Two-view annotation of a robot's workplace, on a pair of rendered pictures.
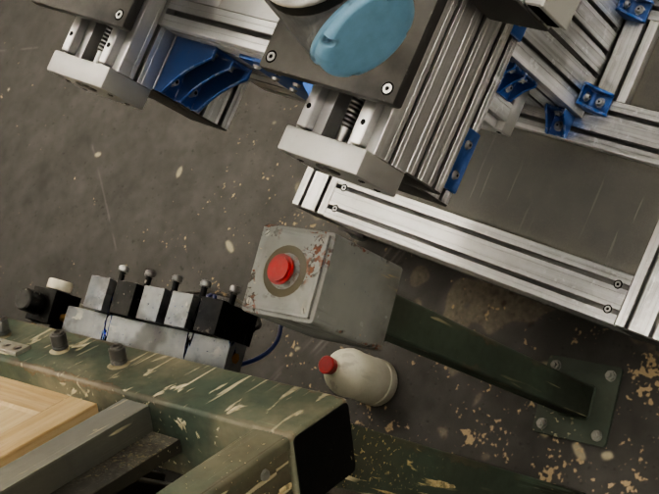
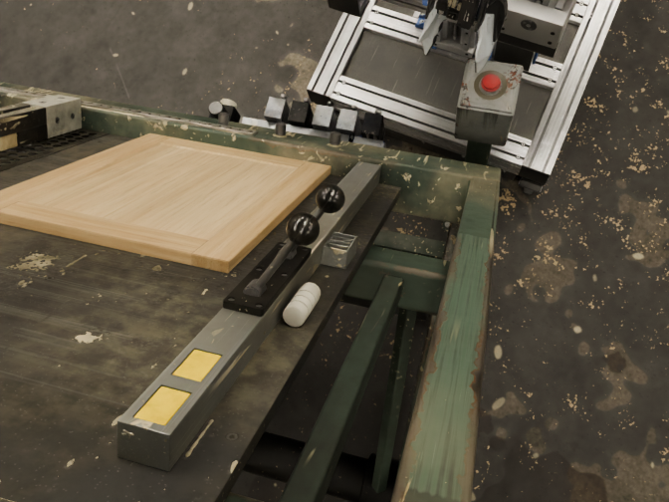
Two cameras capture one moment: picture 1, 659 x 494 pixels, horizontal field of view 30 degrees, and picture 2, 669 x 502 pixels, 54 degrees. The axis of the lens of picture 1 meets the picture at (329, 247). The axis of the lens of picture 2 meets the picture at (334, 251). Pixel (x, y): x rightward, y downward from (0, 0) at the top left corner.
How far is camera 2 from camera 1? 109 cm
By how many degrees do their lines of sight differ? 26
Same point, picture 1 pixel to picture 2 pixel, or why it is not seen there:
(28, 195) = (56, 77)
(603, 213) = not seen: hidden behind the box
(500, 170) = (444, 81)
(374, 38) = not seen: outside the picture
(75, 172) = (96, 65)
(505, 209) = (449, 102)
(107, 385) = (343, 153)
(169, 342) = not seen: hidden behind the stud
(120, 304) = (297, 115)
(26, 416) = (290, 168)
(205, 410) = (428, 167)
